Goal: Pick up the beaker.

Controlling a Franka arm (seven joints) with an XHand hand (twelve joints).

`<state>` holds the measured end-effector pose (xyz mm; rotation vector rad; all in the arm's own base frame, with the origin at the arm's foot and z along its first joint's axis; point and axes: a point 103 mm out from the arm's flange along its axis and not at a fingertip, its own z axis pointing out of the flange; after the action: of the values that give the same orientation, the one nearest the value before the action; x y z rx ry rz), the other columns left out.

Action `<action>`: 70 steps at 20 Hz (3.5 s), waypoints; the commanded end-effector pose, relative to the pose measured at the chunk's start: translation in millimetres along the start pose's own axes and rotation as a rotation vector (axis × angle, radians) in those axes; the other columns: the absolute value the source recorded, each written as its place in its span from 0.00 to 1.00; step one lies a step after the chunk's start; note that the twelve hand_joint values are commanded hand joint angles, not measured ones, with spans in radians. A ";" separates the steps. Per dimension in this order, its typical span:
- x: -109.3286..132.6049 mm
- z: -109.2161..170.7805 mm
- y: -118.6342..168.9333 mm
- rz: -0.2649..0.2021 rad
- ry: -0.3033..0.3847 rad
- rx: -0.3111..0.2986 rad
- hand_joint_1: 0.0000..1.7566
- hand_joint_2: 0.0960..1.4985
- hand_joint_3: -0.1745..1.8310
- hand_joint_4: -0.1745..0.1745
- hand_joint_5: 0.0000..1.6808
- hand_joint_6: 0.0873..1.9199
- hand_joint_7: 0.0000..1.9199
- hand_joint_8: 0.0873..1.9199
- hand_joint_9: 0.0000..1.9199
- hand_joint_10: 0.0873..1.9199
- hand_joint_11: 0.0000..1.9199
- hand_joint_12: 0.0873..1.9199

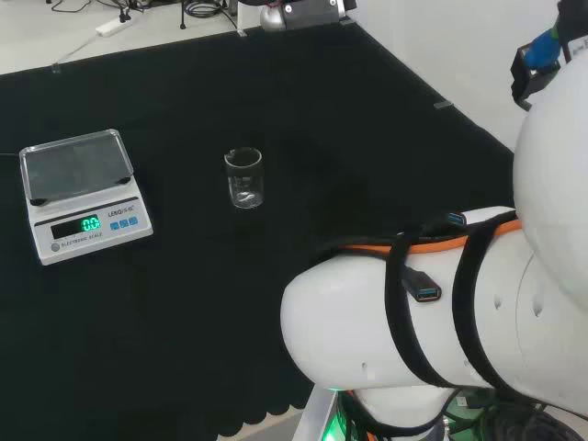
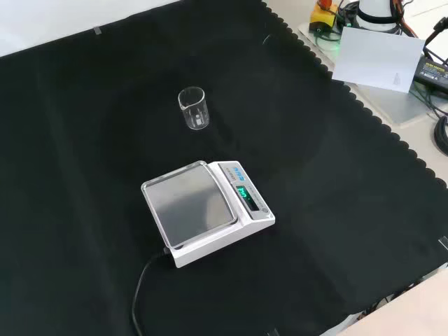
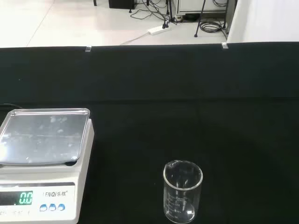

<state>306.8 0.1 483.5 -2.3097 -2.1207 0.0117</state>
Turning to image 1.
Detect black bracket with blue plug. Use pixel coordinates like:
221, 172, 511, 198
509, 25, 569, 112

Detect white power strip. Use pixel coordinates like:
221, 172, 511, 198
95, 17, 132, 36

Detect orange cable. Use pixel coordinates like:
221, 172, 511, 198
342, 219, 524, 255

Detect small clear glass beaker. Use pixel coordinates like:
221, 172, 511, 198
223, 146, 266, 210

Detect black bench cloth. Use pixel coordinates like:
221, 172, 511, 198
0, 20, 516, 437

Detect white electronic balance steel pan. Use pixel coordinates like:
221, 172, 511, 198
18, 129, 154, 266

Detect pale metal base plate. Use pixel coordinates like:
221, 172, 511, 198
292, 384, 344, 441

